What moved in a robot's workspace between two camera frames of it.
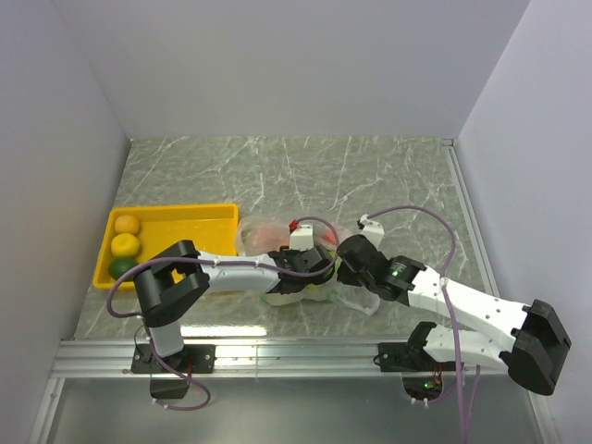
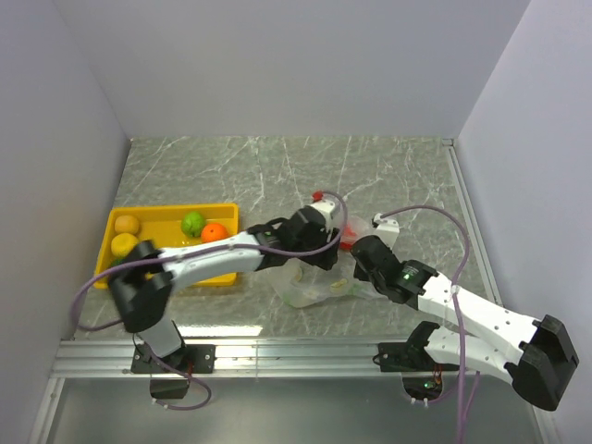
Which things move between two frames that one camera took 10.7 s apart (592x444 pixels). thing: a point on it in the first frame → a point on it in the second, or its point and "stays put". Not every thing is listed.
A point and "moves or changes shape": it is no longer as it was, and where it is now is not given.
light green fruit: x=322 y=291 → x=192 y=224
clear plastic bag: x=266 y=235 moves or changes shape
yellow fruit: x=125 y=244 stays put
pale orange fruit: x=126 y=224 stays put
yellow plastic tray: x=212 y=228 stays put
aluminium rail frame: x=483 y=359 stays put
